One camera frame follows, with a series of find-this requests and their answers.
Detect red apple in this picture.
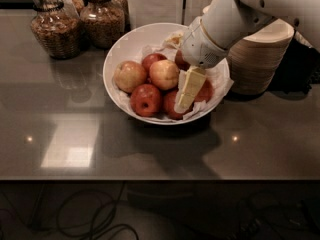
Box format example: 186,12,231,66
163,90,192,120
175,50,190,71
142,53,167,71
130,84,162,117

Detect pink-red apple right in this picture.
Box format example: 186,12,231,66
195,80,214,102

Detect yellow apple centre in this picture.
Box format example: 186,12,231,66
149,60,180,90

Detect white paper bowl liner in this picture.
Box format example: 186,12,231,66
116,30,235,123

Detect red apple front centre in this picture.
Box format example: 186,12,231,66
163,90,192,120

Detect front stack of paper bowls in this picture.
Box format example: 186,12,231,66
227,19,294,96

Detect red apple back centre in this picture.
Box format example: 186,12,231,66
142,53,167,71

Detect glass granola jar middle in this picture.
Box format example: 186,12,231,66
80,0,125,49

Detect white napkin dispenser left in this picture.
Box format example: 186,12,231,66
128,0,183,29

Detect yellow-red apple far left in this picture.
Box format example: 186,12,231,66
113,61,147,93

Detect black floor cable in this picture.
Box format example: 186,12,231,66
0,181,140,240

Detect white ceramic bowl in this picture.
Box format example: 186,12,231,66
102,22,231,126

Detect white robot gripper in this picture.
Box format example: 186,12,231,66
165,17,228,113

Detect red apple front left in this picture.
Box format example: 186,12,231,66
130,84,162,117

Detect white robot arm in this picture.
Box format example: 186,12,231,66
175,0,320,113

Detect glass granola jar left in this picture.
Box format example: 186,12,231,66
30,0,81,59

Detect red apple back right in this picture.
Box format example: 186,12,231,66
175,50,190,71

